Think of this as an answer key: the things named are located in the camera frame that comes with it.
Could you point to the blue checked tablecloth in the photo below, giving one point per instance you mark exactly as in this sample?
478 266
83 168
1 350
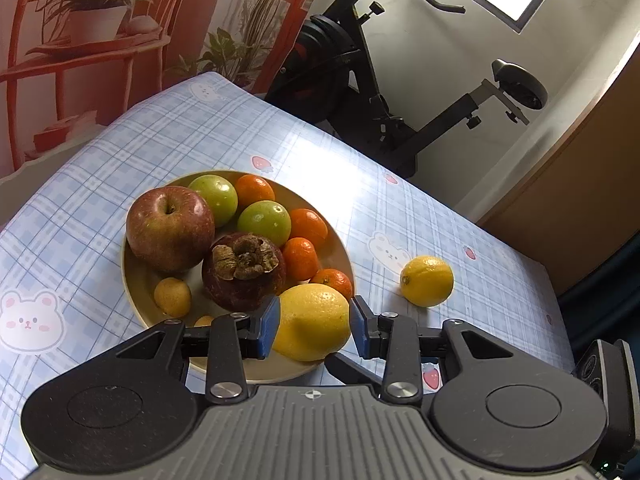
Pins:
450 220

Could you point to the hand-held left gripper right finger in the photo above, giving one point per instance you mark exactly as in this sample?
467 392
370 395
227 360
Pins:
361 327

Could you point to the green round fruit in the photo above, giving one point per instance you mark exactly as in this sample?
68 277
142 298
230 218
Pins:
215 197
264 221

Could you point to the black exercise bike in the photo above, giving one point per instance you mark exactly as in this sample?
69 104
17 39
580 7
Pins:
350 100

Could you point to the tan longan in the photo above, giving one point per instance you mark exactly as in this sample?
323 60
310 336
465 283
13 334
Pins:
204 321
172 297

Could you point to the red apple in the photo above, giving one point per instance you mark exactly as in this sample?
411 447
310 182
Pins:
170 225

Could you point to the wooden cabinet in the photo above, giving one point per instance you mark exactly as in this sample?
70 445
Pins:
575 200

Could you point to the printed wall backdrop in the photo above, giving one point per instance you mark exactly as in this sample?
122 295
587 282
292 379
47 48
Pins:
100 85

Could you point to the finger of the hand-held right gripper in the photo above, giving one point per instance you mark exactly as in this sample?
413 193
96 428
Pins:
350 367

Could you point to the dark blue curtain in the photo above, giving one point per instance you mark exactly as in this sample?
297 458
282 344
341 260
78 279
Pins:
615 280

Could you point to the small orange tangerine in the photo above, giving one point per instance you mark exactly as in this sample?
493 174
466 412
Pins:
301 260
334 282
256 190
310 225

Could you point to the dark purple mangosteen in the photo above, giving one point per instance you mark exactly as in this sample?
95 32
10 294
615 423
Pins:
240 280

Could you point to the pale yellow plate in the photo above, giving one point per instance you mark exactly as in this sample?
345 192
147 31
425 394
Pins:
145 285

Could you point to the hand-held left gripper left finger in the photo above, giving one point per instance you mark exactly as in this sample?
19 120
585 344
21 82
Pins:
270 325

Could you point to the yellow lemon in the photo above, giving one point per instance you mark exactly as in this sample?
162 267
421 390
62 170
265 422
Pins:
426 280
312 322

